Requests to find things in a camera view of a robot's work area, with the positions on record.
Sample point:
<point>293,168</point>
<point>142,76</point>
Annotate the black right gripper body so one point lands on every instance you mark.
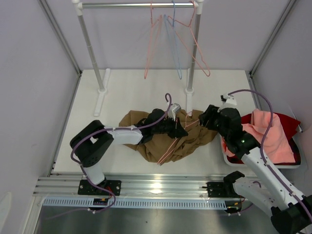
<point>222,131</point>

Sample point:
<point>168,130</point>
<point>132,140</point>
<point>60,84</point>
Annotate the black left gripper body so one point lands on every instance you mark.
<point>167,127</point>

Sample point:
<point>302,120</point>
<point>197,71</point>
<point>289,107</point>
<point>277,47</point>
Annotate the tan brown skirt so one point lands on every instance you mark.
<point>197,136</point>

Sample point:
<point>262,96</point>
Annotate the pink wire hanger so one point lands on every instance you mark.
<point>192,25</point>
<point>171,148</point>
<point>155,30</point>

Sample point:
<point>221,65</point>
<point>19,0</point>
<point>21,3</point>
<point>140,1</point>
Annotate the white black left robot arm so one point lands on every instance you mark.
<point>91,143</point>

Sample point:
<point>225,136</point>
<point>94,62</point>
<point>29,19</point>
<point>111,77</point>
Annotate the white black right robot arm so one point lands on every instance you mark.
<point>289,210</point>

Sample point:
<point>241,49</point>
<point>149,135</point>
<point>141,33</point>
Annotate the pink garment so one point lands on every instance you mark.
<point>275,139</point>

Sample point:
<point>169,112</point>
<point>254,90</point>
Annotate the red garment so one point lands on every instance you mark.
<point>290,122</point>

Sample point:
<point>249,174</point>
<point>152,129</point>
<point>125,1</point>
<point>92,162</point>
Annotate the white laundry basket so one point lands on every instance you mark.
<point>297,165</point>

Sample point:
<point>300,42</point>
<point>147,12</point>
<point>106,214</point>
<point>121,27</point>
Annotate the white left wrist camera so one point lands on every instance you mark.
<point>174,109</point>

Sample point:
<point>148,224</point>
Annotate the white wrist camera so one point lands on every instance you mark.
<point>228,101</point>
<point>174,109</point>

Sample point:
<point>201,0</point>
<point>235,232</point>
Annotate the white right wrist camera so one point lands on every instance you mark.
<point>228,101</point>

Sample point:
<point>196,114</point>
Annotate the aluminium mounting rail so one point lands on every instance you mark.
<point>132,186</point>

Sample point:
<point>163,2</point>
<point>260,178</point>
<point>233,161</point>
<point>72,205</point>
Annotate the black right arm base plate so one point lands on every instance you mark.
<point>221,190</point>

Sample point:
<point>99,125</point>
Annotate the grey slotted cable duct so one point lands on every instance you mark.
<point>136,203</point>

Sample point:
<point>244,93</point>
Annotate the blue wire hanger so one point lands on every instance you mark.
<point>173,43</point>

